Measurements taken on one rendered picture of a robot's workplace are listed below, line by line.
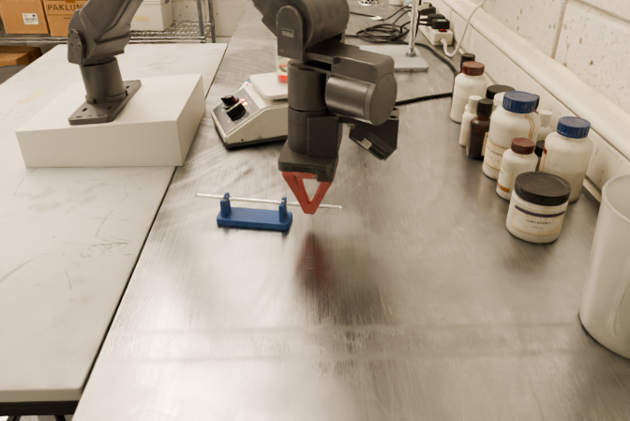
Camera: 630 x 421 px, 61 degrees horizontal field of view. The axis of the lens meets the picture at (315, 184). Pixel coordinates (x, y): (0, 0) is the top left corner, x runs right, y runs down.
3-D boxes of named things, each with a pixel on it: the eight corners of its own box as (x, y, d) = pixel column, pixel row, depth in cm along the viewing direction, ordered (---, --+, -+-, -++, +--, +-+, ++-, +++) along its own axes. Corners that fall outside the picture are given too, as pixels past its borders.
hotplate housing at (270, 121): (226, 151, 93) (221, 107, 89) (211, 123, 104) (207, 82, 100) (344, 132, 100) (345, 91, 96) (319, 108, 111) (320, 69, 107)
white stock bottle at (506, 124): (505, 158, 90) (520, 84, 84) (538, 177, 85) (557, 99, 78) (472, 168, 88) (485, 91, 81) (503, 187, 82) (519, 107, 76)
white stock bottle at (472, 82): (485, 125, 103) (494, 69, 98) (453, 125, 103) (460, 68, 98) (477, 112, 108) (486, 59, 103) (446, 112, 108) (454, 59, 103)
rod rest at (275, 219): (216, 225, 73) (213, 202, 72) (223, 211, 76) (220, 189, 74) (288, 231, 72) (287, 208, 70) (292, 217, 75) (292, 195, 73)
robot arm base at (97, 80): (133, 42, 99) (96, 45, 99) (98, 73, 81) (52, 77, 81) (142, 83, 103) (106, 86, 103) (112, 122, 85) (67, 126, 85)
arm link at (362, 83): (403, 111, 63) (412, 4, 56) (362, 136, 57) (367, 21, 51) (323, 88, 69) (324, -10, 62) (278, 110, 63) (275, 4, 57)
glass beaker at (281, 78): (277, 90, 95) (275, 42, 91) (273, 79, 101) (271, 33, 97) (316, 88, 96) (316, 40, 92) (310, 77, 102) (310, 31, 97)
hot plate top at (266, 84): (265, 100, 92) (265, 96, 92) (248, 80, 102) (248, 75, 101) (331, 92, 96) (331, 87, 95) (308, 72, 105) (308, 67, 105)
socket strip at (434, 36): (432, 46, 151) (434, 30, 149) (408, 15, 186) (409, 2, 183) (452, 46, 151) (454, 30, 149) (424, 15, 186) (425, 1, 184)
